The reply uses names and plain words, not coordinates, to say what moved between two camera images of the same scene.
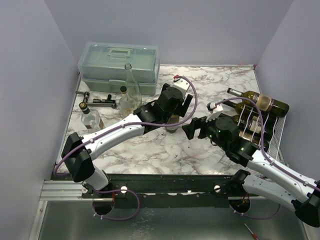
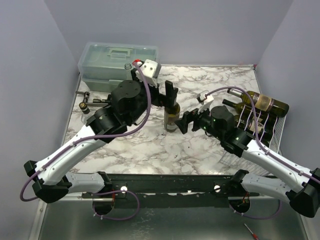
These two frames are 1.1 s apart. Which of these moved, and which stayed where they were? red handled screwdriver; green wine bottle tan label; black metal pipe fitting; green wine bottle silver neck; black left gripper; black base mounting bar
Moved: black left gripper; green wine bottle tan label
Stayed: green wine bottle silver neck; black metal pipe fitting; red handled screwdriver; black base mounting bar
